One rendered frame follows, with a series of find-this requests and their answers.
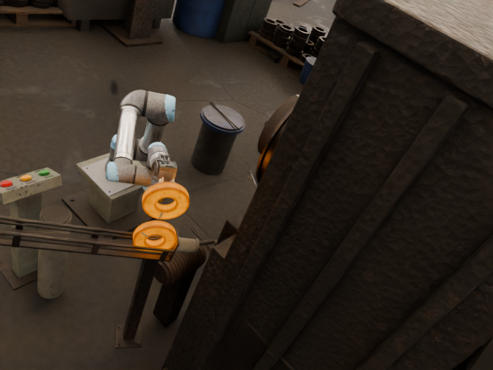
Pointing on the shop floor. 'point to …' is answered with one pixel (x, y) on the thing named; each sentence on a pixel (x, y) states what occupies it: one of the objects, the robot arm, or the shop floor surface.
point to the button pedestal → (28, 211)
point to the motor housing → (175, 283)
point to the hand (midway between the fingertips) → (166, 197)
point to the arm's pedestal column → (107, 211)
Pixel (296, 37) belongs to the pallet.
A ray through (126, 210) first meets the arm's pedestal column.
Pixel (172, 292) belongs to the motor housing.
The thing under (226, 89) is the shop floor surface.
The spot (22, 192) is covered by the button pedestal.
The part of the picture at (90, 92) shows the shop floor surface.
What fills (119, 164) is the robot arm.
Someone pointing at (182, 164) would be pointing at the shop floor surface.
